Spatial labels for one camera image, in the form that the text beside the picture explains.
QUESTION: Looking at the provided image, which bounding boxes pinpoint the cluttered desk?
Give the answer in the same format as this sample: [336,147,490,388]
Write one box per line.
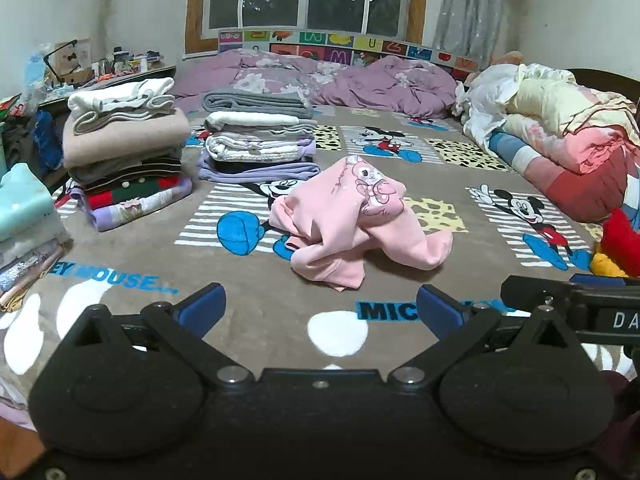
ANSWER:
[37,62,178,111]

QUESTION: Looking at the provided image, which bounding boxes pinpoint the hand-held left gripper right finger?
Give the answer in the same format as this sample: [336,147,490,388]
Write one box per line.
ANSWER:
[389,284,583,391]

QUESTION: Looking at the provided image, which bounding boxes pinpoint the purple floral quilt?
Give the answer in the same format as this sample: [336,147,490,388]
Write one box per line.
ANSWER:
[172,49,473,118]

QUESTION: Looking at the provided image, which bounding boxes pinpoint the pink sweatshirt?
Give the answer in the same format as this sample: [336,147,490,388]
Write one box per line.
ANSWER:
[269,156,454,293]

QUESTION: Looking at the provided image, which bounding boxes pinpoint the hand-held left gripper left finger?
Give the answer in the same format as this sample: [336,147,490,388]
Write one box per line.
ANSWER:
[60,282,253,389]

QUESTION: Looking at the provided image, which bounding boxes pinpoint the colourful alphabet headboard mat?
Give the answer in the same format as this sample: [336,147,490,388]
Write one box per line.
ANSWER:
[217,29,481,81]

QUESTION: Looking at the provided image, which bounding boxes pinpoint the red garment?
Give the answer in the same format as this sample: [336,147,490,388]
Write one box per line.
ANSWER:
[590,207,640,278]

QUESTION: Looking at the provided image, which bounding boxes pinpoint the clear plastic bag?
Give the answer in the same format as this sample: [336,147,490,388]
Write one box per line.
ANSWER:
[20,42,56,116]

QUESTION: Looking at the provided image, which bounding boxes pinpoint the beige sweater clothes stack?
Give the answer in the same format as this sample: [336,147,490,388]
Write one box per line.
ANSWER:
[62,77,193,232]

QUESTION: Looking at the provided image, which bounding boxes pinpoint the cardboard box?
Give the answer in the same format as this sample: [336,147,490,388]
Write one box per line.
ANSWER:
[52,39,93,86]

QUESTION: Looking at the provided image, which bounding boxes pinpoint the cartoon mouse printed blanket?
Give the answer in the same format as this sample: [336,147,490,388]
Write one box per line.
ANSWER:
[0,100,640,411]

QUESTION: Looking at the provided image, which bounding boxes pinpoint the white crumpled garment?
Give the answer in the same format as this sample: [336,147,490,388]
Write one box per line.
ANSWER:
[451,64,523,153]

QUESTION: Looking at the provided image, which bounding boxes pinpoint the cream pink red quilt bundle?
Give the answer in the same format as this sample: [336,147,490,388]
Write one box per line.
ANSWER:
[487,62,640,223]

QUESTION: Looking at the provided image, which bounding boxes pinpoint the teal clothes stack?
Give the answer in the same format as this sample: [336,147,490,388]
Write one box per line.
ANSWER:
[0,162,73,311]

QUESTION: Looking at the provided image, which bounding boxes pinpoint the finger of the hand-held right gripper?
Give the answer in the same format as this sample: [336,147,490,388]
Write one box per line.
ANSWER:
[501,275,577,311]
[570,273,629,287]

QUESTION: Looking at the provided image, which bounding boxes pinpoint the grey purple clothes stack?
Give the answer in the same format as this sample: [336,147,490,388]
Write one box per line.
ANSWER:
[197,86,322,183]

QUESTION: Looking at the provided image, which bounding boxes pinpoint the blue cloth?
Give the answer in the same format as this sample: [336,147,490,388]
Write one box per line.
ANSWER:
[32,110,66,181]

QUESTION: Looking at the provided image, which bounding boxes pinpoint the dark wooden bed frame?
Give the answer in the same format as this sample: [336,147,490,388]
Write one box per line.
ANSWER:
[565,67,640,107]

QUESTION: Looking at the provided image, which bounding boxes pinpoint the grey patterned curtain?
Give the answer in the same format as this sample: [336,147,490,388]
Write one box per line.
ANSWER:
[432,0,521,63]

